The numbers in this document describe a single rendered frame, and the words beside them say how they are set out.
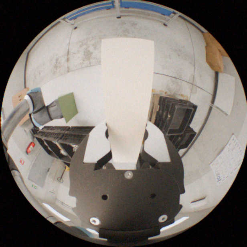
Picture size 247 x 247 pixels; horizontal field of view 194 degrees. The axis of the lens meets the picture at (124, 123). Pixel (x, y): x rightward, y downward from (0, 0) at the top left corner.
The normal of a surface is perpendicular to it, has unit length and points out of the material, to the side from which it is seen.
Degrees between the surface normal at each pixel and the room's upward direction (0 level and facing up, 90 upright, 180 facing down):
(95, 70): 0
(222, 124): 90
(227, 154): 90
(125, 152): 0
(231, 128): 90
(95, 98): 0
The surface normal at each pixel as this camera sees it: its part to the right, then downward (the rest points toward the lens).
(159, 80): 0.00, 0.54
